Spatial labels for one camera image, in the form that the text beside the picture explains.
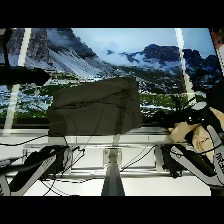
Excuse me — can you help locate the black cable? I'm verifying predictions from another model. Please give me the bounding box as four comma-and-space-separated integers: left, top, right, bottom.
119, 145, 157, 173
0, 132, 70, 148

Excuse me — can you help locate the dark grey garment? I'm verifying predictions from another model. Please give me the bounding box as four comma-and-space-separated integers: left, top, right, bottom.
47, 76, 144, 137

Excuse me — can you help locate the silver frame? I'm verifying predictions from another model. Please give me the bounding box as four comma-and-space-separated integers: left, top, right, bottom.
0, 126, 224, 197

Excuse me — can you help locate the beige garment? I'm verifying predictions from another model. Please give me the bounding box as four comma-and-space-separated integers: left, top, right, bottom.
167, 107, 224, 164

